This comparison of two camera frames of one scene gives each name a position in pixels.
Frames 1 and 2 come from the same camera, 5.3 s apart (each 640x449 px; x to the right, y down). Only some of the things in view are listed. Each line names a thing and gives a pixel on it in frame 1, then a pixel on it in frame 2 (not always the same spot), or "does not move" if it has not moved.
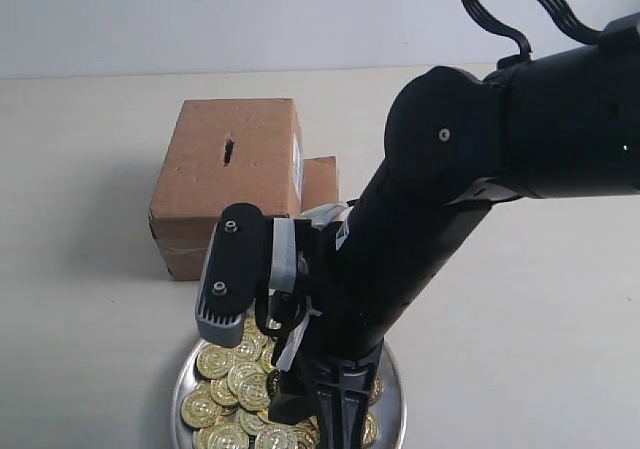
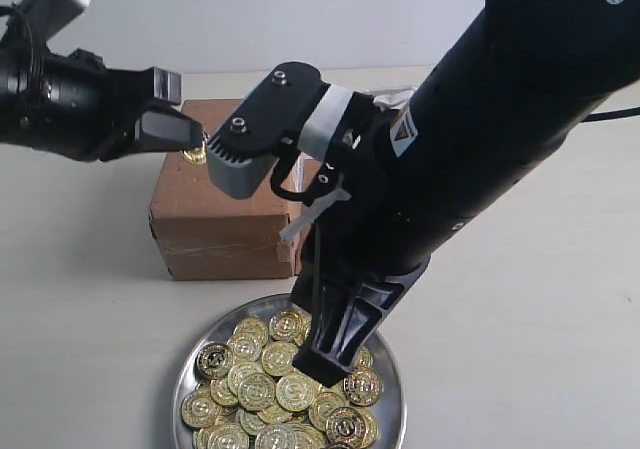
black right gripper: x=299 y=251 to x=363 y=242
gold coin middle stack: x=253 y=392 does not move
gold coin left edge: x=215 y=361 does not move
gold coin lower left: x=199 y=410 does not move
